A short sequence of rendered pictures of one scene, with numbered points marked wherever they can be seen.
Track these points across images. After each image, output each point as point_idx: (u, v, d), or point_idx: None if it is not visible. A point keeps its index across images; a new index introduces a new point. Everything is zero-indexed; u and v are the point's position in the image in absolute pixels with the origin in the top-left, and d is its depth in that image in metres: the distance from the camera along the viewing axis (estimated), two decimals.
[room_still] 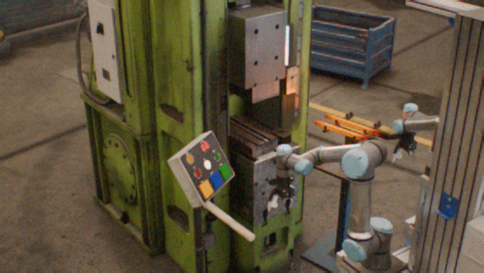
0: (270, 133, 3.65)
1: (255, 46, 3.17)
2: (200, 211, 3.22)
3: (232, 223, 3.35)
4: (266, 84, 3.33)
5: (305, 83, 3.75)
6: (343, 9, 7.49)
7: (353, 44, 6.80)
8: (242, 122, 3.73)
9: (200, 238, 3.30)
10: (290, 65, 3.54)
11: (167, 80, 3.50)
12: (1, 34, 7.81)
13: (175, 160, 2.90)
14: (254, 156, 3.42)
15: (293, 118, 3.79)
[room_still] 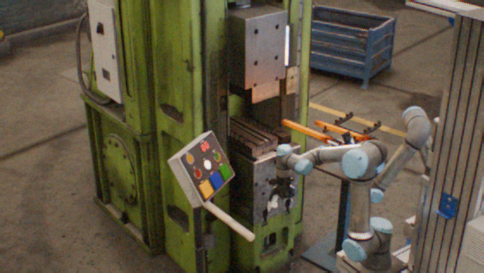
0: (270, 133, 3.65)
1: (255, 46, 3.17)
2: (200, 211, 3.22)
3: (232, 223, 3.35)
4: (266, 84, 3.33)
5: (305, 83, 3.75)
6: (343, 9, 7.49)
7: (353, 44, 6.80)
8: (242, 122, 3.73)
9: (200, 238, 3.30)
10: (290, 65, 3.54)
11: (167, 80, 3.50)
12: (1, 34, 7.81)
13: (175, 160, 2.90)
14: (254, 156, 3.42)
15: (293, 118, 3.79)
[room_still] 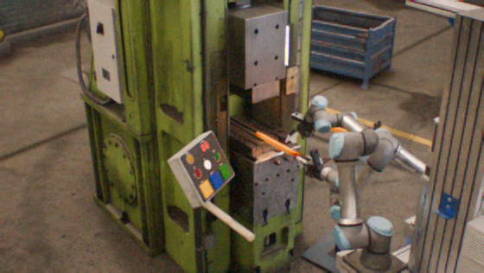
0: (270, 133, 3.65)
1: (255, 46, 3.17)
2: (200, 211, 3.22)
3: (232, 223, 3.35)
4: (266, 84, 3.33)
5: (305, 83, 3.75)
6: (343, 9, 7.49)
7: (353, 44, 6.80)
8: (242, 122, 3.73)
9: (200, 238, 3.30)
10: (290, 65, 3.54)
11: (167, 80, 3.50)
12: (1, 34, 7.81)
13: (175, 160, 2.90)
14: (254, 156, 3.42)
15: (293, 118, 3.79)
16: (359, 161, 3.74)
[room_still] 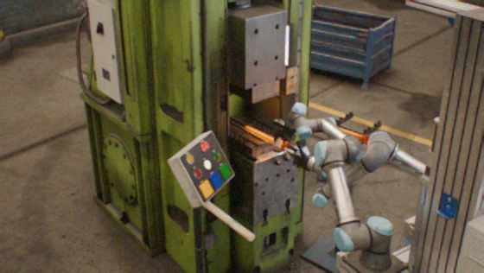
0: (270, 133, 3.65)
1: (255, 46, 3.17)
2: (200, 211, 3.22)
3: (232, 223, 3.35)
4: (266, 84, 3.33)
5: (305, 83, 3.75)
6: (343, 9, 7.49)
7: (353, 44, 6.80)
8: (242, 122, 3.73)
9: (200, 238, 3.30)
10: (290, 65, 3.54)
11: (167, 80, 3.50)
12: (1, 34, 7.81)
13: (175, 160, 2.90)
14: (254, 156, 3.42)
15: None
16: None
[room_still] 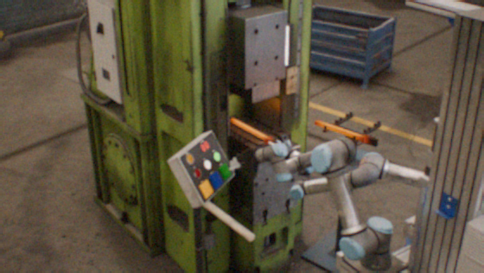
0: (270, 133, 3.65)
1: (255, 46, 3.17)
2: (200, 211, 3.22)
3: (232, 223, 3.35)
4: (266, 84, 3.33)
5: (305, 83, 3.75)
6: (343, 9, 7.49)
7: (353, 44, 6.80)
8: (242, 122, 3.73)
9: (200, 238, 3.30)
10: (290, 65, 3.54)
11: (167, 80, 3.50)
12: (1, 34, 7.81)
13: (175, 160, 2.90)
14: None
15: (293, 118, 3.79)
16: (359, 161, 3.74)
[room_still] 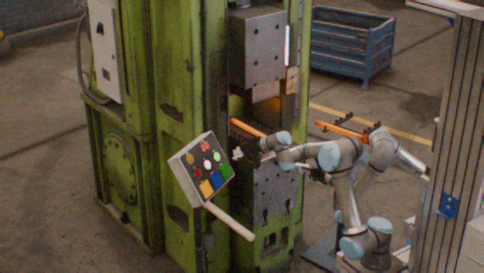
0: (270, 133, 3.65)
1: (255, 46, 3.17)
2: (200, 211, 3.22)
3: (232, 223, 3.35)
4: (266, 84, 3.33)
5: (305, 83, 3.75)
6: (343, 9, 7.49)
7: (353, 44, 6.80)
8: (242, 122, 3.73)
9: (200, 238, 3.30)
10: (290, 65, 3.54)
11: (167, 80, 3.50)
12: (1, 34, 7.81)
13: (175, 160, 2.90)
14: (254, 156, 3.42)
15: (293, 118, 3.79)
16: (359, 161, 3.74)
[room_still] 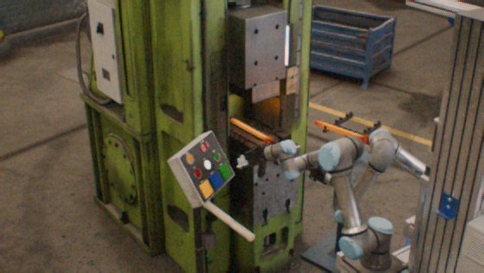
0: (270, 133, 3.65)
1: (255, 46, 3.17)
2: (200, 211, 3.22)
3: (232, 223, 3.35)
4: (266, 84, 3.33)
5: (305, 83, 3.75)
6: (343, 9, 7.49)
7: (353, 44, 6.80)
8: (242, 122, 3.73)
9: (200, 238, 3.30)
10: (290, 65, 3.54)
11: (167, 80, 3.50)
12: (1, 34, 7.81)
13: (175, 160, 2.90)
14: None
15: (293, 118, 3.79)
16: (359, 161, 3.74)
